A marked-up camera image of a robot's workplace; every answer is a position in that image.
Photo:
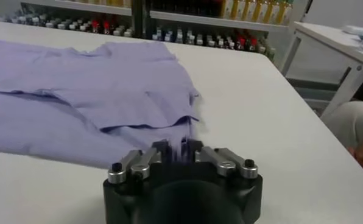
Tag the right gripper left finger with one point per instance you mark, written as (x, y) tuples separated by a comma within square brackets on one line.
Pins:
[(132, 165)]

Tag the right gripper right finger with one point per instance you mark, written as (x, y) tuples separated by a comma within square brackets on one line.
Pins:
[(230, 164)]

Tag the purple T-shirt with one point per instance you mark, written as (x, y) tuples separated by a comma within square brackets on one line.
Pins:
[(78, 91)]

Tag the dark drink bottle white label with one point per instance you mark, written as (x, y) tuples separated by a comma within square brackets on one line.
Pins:
[(72, 26), (199, 39), (49, 25), (220, 42), (61, 26), (231, 43), (83, 27), (211, 41)]

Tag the red cap cola bottle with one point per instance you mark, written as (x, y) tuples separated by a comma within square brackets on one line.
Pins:
[(106, 26), (95, 25), (241, 42), (254, 42)]

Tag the beige trousers leg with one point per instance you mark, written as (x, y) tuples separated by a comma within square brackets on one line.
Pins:
[(349, 121)]

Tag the blue water bottle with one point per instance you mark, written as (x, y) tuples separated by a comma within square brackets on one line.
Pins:
[(168, 35), (158, 34)]

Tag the shelf with bottles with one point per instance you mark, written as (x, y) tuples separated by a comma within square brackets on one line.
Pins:
[(206, 20)]

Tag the white side table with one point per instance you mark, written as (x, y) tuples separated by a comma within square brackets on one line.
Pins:
[(330, 42)]

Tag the open beverage cooler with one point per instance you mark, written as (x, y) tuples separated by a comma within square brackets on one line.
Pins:
[(108, 9)]

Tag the white flat box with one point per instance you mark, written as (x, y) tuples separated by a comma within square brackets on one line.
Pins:
[(353, 30)]

